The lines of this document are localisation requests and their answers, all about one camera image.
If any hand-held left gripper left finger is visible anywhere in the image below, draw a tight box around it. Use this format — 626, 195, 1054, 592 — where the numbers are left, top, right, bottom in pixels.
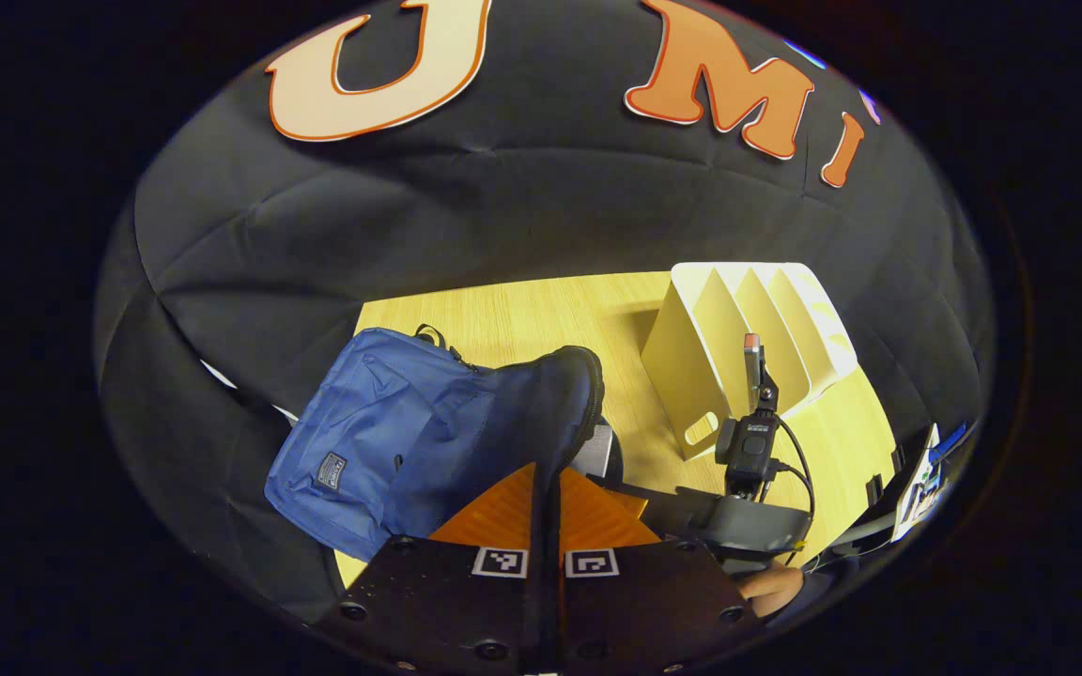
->
316, 463, 536, 675

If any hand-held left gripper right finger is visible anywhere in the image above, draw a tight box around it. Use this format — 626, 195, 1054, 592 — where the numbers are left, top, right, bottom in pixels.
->
560, 468, 765, 673

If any black cover book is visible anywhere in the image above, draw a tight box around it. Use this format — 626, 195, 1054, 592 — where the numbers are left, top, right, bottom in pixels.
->
571, 421, 615, 478

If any white bookshelf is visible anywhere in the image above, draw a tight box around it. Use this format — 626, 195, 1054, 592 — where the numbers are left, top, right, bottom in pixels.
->
640, 261, 859, 461

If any blue schoolbag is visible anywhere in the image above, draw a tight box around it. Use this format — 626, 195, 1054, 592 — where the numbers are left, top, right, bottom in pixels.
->
264, 324, 626, 564

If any white and blue packet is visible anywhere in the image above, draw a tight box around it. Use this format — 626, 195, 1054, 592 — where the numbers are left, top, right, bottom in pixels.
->
890, 422, 969, 544

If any black backdrop cloth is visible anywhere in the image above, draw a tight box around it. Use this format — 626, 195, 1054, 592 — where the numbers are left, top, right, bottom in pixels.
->
93, 0, 993, 621

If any black cable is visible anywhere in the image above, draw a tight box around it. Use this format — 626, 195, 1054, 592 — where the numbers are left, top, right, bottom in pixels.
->
774, 418, 818, 550

